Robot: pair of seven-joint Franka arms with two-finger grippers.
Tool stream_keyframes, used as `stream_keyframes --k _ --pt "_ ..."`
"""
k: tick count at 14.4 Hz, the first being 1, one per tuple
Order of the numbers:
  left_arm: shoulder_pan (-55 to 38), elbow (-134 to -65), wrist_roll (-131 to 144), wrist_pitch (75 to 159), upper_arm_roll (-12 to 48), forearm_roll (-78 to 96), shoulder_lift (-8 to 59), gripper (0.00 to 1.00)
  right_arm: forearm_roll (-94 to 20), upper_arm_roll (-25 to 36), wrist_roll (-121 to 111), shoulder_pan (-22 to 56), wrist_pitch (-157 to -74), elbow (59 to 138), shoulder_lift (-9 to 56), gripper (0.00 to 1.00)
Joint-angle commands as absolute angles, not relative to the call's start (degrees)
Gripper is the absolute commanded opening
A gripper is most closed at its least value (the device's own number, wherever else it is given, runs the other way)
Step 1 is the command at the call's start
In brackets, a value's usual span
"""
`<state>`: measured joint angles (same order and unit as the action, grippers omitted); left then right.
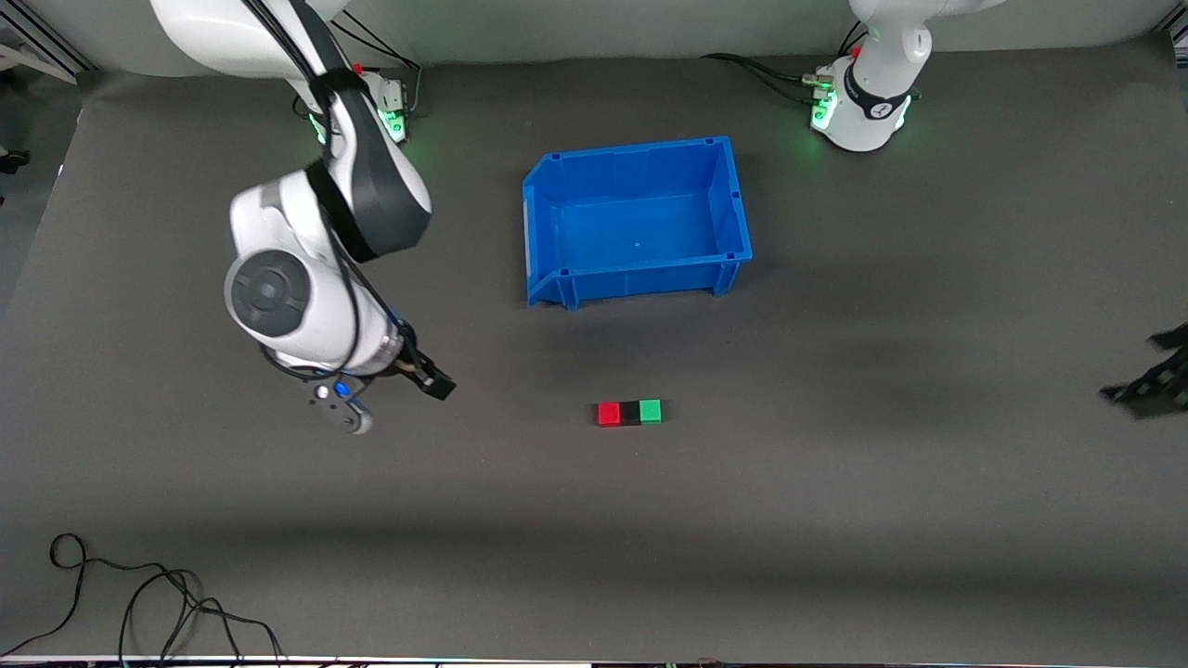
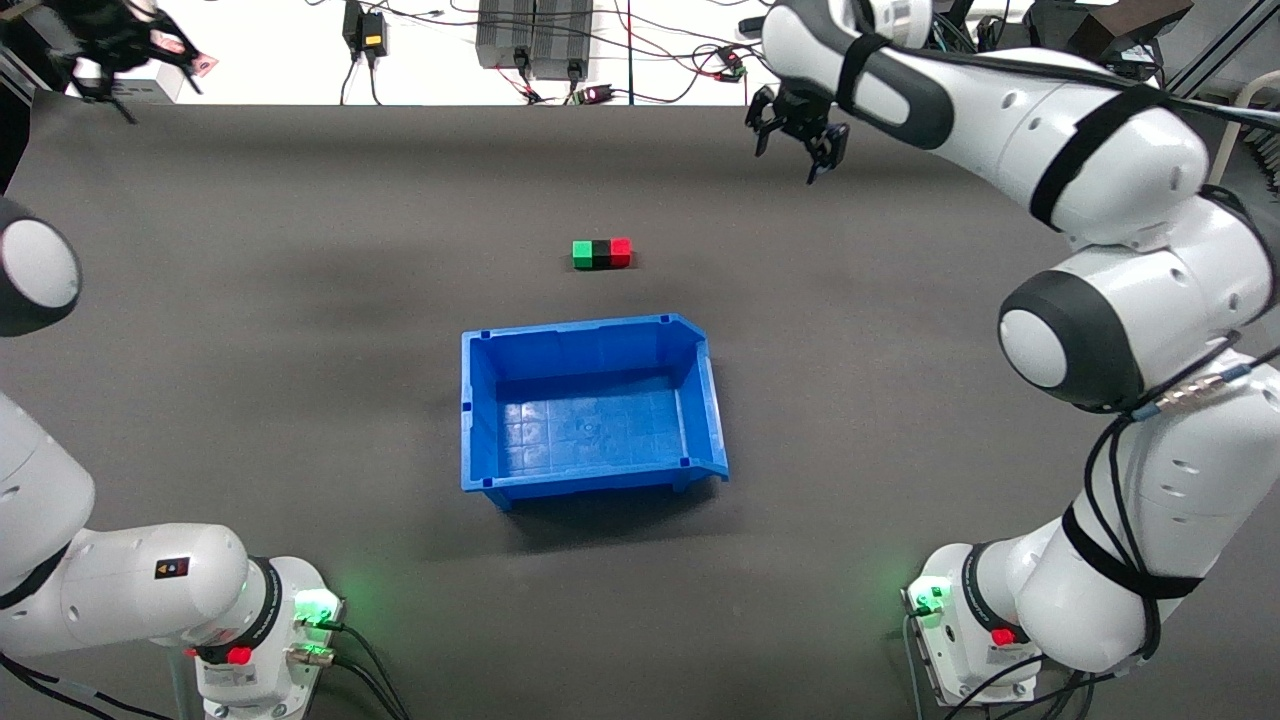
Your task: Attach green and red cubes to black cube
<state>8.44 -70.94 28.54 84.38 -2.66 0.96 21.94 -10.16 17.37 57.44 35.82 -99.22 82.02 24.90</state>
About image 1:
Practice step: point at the red cube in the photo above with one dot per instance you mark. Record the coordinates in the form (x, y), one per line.
(609, 414)

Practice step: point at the green cube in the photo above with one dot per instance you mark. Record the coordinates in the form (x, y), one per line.
(651, 412)

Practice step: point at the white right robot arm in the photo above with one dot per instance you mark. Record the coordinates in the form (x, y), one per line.
(306, 343)

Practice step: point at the black cube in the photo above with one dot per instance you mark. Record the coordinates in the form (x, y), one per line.
(631, 414)

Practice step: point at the blue plastic storage bin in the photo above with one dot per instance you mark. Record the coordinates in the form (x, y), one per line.
(640, 232)

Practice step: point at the dark grey table mat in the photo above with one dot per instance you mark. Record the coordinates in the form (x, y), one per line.
(742, 557)

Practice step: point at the black caster wheel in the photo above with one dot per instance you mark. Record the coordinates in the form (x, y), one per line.
(11, 160)

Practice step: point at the aluminium frame profile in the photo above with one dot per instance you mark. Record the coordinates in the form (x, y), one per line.
(37, 42)

